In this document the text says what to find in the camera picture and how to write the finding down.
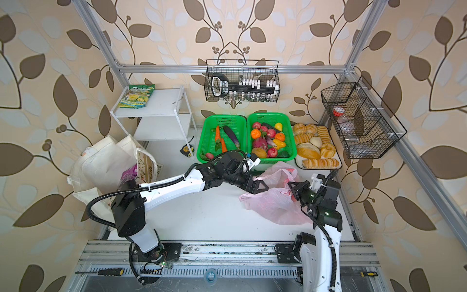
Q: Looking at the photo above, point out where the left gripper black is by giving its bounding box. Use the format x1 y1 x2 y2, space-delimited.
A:
223 169 271 194

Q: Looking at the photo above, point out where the pink plastic grocery bag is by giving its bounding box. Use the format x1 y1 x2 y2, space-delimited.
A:
239 161 311 225

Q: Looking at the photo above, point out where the green basket with vegetables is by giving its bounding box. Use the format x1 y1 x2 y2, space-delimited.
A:
197 115 248 163

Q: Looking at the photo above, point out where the magenta snack bag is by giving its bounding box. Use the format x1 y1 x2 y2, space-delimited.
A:
120 164 138 184

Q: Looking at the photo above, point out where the yellow-green snack packet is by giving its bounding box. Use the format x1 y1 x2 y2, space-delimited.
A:
117 85 155 109

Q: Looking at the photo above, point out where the cream canvas tote bag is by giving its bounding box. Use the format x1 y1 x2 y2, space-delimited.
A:
67 135 160 204

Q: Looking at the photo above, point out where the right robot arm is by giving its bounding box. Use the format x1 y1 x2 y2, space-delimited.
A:
288 170 343 292

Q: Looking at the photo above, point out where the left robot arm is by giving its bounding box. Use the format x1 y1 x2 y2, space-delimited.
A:
85 150 269 262

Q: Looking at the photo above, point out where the tray of bread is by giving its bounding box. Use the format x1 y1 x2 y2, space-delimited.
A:
292 123 342 170

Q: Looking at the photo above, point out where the green basket with fruit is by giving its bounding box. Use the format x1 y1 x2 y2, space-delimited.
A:
247 113 297 164

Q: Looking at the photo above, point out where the purple eggplant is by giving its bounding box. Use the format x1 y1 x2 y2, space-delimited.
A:
223 125 240 150

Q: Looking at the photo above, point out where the orange carrot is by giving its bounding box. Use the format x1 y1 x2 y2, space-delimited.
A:
215 126 221 144

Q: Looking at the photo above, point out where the yellow black tape measure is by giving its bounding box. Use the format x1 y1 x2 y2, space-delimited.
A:
180 144 195 158

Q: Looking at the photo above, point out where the red-capped bottle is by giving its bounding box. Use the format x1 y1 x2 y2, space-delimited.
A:
333 106 355 135

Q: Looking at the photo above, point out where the white two-tier shelf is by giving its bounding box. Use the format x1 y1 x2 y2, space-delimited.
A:
109 86 198 144

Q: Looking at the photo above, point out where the black wire basket right wall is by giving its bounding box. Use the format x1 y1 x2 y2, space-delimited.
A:
321 77 407 159

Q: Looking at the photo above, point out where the black wire basket wall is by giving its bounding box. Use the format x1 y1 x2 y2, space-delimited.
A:
321 77 407 159
204 58 280 103

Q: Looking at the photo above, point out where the black wire basket back wall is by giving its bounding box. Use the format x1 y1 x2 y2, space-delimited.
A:
204 58 280 103

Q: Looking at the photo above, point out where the yellow-handled screwdriver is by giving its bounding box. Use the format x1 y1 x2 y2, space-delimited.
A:
360 271 378 277

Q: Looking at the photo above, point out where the black-handled screwdriver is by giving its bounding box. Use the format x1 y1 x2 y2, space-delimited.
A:
75 268 125 277

